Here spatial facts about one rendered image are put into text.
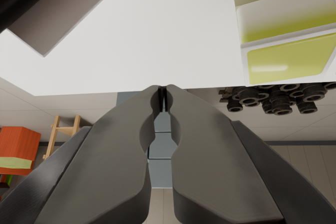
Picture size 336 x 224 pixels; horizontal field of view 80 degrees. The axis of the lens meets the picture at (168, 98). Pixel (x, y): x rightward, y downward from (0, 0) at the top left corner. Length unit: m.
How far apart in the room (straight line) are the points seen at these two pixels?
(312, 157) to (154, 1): 6.30
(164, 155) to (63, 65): 1.69
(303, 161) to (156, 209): 3.86
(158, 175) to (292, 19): 1.85
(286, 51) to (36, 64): 0.33
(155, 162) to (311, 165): 4.96
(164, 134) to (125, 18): 1.81
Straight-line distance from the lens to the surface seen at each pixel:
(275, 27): 0.19
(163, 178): 1.96
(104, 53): 0.30
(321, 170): 6.48
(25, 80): 0.44
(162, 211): 5.60
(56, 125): 4.06
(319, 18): 0.20
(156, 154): 1.98
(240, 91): 2.07
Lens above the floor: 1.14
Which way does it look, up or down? 24 degrees down
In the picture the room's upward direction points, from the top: 179 degrees counter-clockwise
